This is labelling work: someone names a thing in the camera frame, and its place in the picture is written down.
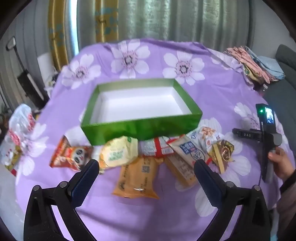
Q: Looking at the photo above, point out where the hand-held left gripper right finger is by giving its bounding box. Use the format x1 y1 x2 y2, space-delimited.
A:
194 159 271 241

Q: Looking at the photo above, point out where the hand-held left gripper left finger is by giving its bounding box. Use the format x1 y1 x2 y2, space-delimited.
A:
23 159 100 241

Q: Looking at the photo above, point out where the brown gold snack packet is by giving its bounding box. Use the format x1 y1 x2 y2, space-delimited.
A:
208 139 234 174

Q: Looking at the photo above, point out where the white peanut snack packet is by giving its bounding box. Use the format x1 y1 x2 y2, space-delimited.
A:
186 125 221 152

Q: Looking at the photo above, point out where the red orange snack packet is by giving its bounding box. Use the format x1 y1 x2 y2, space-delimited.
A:
49 135 94 172

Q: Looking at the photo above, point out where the tan blue-label snack packet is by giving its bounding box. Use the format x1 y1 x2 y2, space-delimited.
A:
168 136 210 168

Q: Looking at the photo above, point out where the pale yellow snack packet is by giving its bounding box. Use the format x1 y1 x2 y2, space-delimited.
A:
98 136 139 174

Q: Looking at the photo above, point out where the white red-striped snack packet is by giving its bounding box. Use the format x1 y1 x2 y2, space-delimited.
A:
138 136 183 158

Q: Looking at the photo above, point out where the green cardboard box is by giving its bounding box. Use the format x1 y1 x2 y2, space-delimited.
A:
80 78 203 147

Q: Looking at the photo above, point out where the person's right forearm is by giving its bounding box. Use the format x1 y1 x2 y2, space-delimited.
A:
276 169 296 234

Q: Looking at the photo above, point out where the person's right hand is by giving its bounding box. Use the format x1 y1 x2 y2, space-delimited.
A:
268 147 296 180

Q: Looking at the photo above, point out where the purple floral cloth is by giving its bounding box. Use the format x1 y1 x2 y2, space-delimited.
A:
15 38 289 241

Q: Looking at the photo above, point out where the grey sofa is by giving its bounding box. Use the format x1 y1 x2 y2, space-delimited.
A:
253 44 296 139

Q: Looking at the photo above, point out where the yellow green printed cloth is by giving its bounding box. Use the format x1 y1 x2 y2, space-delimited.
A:
243 64 256 77

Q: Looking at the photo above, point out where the light blue folded cloth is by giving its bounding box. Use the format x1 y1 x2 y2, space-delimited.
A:
251 54 285 80

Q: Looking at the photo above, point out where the pile of folded clothes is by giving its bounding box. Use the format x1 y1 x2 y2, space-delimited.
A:
223 46 278 84

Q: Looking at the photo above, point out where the white plastic bag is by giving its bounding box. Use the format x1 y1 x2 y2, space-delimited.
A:
0 104 37 176

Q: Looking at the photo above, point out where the black stick vacuum cleaner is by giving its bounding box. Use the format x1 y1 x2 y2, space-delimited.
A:
6 37 45 106

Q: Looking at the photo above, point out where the white tall appliance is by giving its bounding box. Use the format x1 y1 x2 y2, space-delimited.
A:
37 52 57 91

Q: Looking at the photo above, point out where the grey-green curtain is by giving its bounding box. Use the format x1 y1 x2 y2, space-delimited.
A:
118 0 257 50

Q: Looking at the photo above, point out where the gold patterned curtain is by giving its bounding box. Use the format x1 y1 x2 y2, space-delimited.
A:
47 0 119 67

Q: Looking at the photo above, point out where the grey curtain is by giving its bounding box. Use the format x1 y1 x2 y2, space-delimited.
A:
0 0 50 109

